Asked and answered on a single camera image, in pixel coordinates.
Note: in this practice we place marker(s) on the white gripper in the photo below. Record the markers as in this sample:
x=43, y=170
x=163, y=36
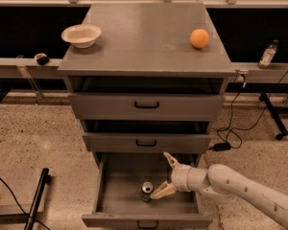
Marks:
x=180, y=177

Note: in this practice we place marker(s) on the green soda can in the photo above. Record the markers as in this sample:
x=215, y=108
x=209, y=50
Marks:
x=146, y=192

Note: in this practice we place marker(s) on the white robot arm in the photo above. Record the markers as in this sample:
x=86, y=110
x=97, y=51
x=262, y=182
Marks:
x=223, y=184

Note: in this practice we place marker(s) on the grey bottom drawer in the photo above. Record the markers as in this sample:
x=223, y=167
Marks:
x=119, y=201

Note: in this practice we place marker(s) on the grey drawer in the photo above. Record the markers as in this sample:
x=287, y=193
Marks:
x=146, y=143
x=119, y=201
x=146, y=107

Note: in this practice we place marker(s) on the grey middle drawer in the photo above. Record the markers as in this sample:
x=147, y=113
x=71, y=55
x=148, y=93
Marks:
x=146, y=143

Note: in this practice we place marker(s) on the grey drawer cabinet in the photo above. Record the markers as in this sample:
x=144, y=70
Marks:
x=145, y=48

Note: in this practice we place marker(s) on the grey top drawer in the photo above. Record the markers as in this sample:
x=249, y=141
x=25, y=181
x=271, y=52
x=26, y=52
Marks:
x=146, y=107

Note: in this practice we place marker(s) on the black power adapter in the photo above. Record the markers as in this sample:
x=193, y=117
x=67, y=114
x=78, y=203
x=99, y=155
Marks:
x=221, y=146

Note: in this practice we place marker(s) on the black stand leg left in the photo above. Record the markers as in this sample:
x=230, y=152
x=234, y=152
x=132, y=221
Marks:
x=45, y=178

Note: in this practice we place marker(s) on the black caster leg right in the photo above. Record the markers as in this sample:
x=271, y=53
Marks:
x=282, y=129

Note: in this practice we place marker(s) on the orange fruit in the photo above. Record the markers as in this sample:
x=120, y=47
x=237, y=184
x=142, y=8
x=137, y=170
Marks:
x=199, y=38

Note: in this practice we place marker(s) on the clear plastic bottle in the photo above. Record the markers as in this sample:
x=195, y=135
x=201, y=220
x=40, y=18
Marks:
x=268, y=54

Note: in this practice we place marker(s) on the white bowl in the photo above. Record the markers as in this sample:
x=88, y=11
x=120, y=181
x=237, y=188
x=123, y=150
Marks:
x=81, y=36

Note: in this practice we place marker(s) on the small black yellow object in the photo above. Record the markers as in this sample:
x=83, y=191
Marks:
x=41, y=59

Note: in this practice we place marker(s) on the white wall plug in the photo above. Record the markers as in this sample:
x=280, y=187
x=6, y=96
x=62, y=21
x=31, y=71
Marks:
x=242, y=77

